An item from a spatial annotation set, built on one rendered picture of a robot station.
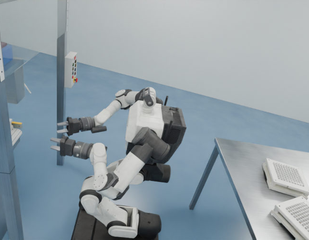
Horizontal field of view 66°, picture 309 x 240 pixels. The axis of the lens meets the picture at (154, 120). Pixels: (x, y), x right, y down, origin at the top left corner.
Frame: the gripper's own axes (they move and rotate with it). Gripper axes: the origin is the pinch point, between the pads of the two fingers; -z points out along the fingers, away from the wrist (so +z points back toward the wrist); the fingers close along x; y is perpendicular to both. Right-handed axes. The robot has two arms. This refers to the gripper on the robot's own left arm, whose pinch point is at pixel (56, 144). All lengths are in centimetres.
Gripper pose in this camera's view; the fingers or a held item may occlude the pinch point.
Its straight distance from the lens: 140.1
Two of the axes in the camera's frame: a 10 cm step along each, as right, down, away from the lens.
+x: -2.1, 8.4, 5.1
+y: 1.1, -5.0, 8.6
